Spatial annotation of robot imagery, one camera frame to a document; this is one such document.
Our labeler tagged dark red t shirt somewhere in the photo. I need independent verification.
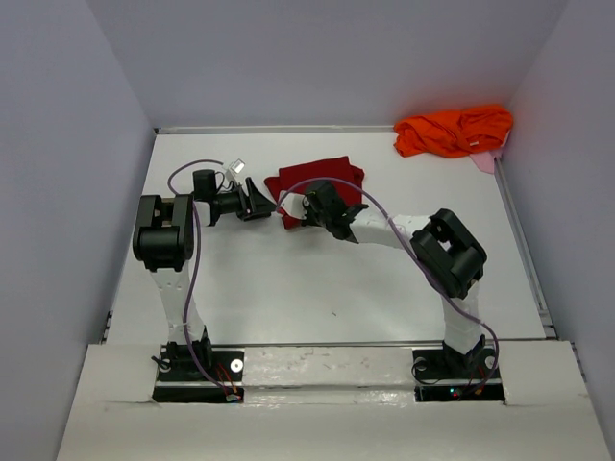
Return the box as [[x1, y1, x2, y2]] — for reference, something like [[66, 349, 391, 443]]
[[263, 155, 366, 231]]

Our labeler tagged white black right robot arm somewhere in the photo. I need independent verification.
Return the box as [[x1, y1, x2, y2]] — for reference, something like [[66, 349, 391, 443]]
[[303, 180, 487, 376]]

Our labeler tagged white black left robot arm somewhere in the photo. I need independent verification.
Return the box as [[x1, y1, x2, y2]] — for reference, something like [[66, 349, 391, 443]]
[[133, 169, 275, 371]]

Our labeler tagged pink t shirt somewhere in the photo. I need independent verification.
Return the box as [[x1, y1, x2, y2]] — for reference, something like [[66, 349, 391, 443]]
[[469, 148, 504, 175]]

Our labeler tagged orange t shirt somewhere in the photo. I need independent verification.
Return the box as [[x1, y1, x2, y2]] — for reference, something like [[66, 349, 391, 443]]
[[393, 105, 514, 158]]

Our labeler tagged white cardboard front cover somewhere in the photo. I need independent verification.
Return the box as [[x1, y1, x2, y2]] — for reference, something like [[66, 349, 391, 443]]
[[59, 341, 610, 460]]

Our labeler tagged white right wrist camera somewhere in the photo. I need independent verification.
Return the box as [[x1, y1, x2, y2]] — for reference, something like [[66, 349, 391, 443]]
[[276, 190, 307, 221]]

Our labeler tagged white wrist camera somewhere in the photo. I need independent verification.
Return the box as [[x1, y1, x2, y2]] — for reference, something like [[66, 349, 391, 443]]
[[276, 190, 307, 221], [224, 158, 246, 185]]

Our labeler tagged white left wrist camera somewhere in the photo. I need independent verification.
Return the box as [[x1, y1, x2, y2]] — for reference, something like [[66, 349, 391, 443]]
[[224, 158, 246, 185]]

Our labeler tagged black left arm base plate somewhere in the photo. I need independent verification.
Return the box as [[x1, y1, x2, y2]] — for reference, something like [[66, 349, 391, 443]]
[[151, 349, 245, 404]]

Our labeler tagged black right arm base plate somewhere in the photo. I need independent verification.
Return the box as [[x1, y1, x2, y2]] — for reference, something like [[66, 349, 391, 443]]
[[410, 348, 505, 403]]

